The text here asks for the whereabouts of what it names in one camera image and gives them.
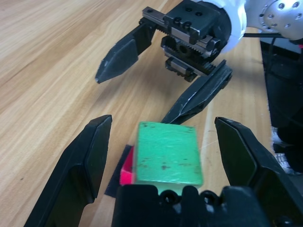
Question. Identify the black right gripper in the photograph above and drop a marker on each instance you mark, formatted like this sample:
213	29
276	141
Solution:
196	23

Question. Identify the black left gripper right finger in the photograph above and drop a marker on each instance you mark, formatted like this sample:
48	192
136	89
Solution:
251	160

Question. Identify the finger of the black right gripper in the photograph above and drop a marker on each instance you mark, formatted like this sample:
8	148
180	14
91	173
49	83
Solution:
123	56

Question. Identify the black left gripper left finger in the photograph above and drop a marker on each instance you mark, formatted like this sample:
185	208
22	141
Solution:
71	177

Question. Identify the red cube block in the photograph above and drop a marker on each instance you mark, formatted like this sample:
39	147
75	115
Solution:
127	170

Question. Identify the green cube block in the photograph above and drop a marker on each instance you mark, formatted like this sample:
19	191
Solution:
168	153

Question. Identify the white and black sneaker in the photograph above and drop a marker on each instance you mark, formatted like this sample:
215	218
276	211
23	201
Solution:
282	163

